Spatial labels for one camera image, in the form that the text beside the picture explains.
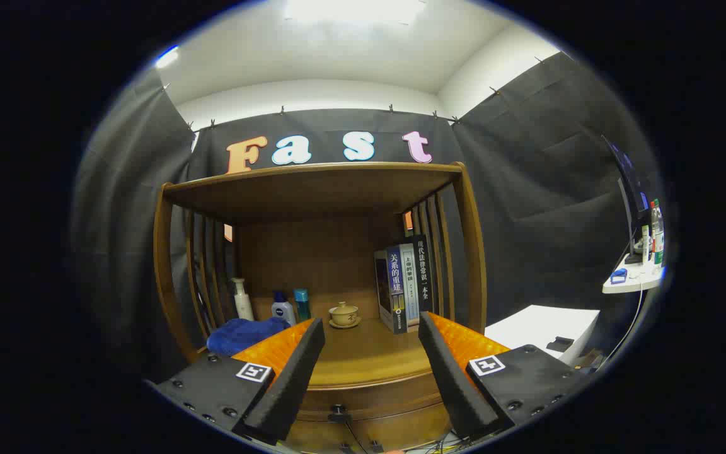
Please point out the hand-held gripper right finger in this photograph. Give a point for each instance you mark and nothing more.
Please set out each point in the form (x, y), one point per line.
(451, 378)

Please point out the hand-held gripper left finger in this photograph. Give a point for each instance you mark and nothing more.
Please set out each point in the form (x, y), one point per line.
(290, 378)

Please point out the wooden drawer with black knob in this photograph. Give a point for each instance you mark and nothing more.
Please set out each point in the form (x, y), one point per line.
(394, 422)

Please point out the wooden cabinet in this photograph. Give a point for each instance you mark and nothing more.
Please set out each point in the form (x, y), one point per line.
(312, 252)

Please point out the blue towel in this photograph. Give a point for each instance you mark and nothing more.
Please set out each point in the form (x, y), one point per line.
(243, 335)

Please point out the white bottle with blue cap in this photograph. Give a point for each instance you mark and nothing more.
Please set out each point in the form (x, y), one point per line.
(283, 312)

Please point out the teal bottle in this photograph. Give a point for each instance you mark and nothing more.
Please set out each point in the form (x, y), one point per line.
(302, 306)

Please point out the beige lidded tea cup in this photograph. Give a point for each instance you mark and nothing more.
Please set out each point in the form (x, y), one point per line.
(344, 314)

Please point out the white pump bottle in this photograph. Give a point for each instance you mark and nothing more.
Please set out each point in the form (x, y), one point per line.
(243, 306)

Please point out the white box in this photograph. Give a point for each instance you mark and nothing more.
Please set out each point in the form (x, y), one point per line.
(533, 325)

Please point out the light blue book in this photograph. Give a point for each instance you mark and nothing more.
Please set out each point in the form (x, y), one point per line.
(411, 284)

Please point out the dark blue book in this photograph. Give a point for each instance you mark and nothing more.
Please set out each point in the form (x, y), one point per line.
(396, 284)

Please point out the black book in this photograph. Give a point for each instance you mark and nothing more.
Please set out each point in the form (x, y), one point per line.
(423, 271)

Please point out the small black object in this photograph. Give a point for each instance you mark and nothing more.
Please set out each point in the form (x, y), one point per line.
(559, 344)

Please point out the small blue object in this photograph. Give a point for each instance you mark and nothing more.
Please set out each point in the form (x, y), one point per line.
(619, 276)

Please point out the black backdrop cloth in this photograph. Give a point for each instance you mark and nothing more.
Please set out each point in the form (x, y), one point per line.
(539, 189)

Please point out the green label bottle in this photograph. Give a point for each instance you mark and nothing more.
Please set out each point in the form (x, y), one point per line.
(657, 239)

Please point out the computer monitor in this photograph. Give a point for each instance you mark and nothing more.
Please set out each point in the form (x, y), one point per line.
(634, 189)

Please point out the ceiling light panel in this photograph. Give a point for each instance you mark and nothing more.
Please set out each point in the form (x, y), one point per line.
(353, 9)

